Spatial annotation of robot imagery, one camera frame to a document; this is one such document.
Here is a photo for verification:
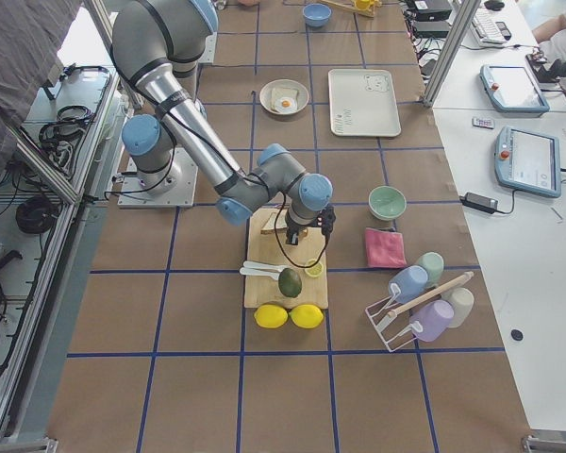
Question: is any wooden dish rack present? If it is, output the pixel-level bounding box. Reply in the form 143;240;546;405
322;0;382;18

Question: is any green bowl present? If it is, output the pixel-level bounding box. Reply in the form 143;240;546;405
368;186;407;221

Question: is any far teach pendant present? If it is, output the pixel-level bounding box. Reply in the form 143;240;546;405
479;65;550;116

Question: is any black power adapter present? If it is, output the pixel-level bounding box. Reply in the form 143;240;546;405
459;192;498;214

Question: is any near teach pendant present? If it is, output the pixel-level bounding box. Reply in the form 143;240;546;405
493;126;561;198

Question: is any avocado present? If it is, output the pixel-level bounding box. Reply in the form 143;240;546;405
277;268;303;298

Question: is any beige cup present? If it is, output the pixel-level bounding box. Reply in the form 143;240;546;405
441;287;474;328

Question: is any blue cup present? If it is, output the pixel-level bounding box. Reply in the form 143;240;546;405
388;265;428;304

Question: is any green cup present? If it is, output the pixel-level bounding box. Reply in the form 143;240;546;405
415;251;444;288

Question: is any purple cup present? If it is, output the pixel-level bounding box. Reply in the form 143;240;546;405
409;299;455;342

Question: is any bread slice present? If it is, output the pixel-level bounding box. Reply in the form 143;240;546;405
271;87;298;110
260;211;287;234

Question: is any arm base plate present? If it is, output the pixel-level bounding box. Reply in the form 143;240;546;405
117;146;198;209

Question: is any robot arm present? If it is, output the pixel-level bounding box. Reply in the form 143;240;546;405
110;1;335;244

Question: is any grey cloth cover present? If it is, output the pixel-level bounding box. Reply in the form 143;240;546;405
0;1;81;176

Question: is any left yellow lemon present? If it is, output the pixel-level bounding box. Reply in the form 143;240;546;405
254;304;289;329

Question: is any cream round plate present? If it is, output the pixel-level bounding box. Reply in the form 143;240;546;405
259;79;309;116

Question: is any teach pendant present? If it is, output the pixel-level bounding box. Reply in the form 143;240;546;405
493;126;561;198
479;65;550;116

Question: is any white plastic spoon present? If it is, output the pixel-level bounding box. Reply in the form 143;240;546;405
242;260;287;272

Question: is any aluminium frame post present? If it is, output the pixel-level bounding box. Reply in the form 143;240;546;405
423;0;480;108

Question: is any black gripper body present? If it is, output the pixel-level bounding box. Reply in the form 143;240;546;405
286;210;317;231

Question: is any white plastic fork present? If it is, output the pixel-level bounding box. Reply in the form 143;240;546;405
239;267;280;281

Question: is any wooden cutting board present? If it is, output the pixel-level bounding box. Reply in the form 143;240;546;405
243;208;328;309

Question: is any white wire cup rack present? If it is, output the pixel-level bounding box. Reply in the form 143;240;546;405
365;271;474;352

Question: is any fried egg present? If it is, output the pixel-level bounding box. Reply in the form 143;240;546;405
273;96;297;114

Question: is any cream bear tray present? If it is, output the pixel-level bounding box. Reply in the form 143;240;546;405
328;69;401;138

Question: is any pink cloth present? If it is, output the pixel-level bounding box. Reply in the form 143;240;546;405
365;227;407;269

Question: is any lemon slice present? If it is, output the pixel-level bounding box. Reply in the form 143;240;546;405
303;259;325;278

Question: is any right yellow lemon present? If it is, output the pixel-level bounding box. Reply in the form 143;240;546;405
290;304;325;329

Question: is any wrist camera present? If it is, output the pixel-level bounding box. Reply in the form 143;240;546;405
317;205;336;240

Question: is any yellow lemon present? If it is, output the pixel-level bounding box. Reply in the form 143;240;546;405
290;304;325;329
254;304;289;329

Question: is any blue bowl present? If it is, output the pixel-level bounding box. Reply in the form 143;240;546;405
302;3;332;28

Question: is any bread slice on plate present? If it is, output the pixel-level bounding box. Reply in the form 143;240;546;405
271;87;298;110

